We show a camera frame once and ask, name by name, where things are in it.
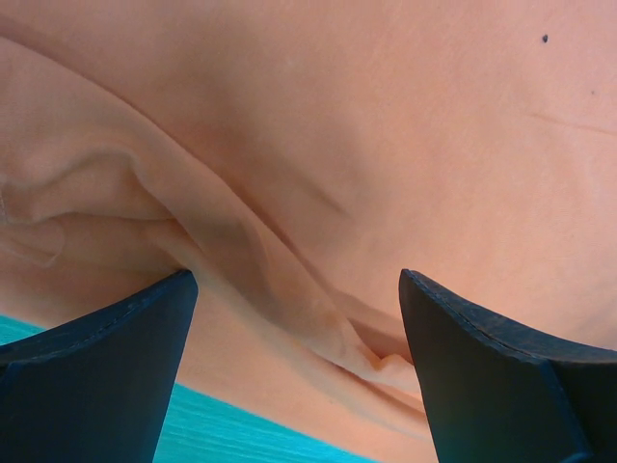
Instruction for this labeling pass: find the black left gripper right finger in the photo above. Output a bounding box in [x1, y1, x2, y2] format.
[399, 270, 616, 462]

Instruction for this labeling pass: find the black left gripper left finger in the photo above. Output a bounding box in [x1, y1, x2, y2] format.
[1, 271, 198, 462]

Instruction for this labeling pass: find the orange t shirt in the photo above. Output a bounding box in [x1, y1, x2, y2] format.
[1, 1, 616, 462]

